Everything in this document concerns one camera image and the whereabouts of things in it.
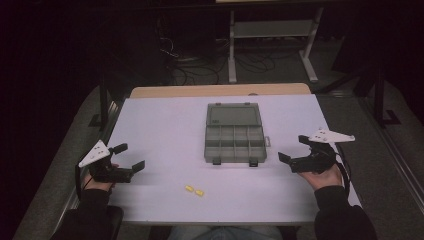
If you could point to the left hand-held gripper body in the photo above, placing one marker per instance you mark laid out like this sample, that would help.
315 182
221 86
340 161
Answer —
106 171

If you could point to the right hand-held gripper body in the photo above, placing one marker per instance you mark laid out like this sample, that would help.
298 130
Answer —
316 161

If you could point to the person's left hand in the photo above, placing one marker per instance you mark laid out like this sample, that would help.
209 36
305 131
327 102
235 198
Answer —
96 186

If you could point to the person's right hand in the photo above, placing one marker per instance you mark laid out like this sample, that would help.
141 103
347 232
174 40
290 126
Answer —
325 180

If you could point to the black metal stand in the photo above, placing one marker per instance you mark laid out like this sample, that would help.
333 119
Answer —
104 103
379 100

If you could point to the grey plastic compartment box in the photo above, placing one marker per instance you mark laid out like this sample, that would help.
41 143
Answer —
235 136

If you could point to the small yellow piece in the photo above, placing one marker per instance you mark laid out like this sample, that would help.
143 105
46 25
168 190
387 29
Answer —
189 188
199 193

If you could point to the white metal table frame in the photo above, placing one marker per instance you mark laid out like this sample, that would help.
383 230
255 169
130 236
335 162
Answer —
273 29

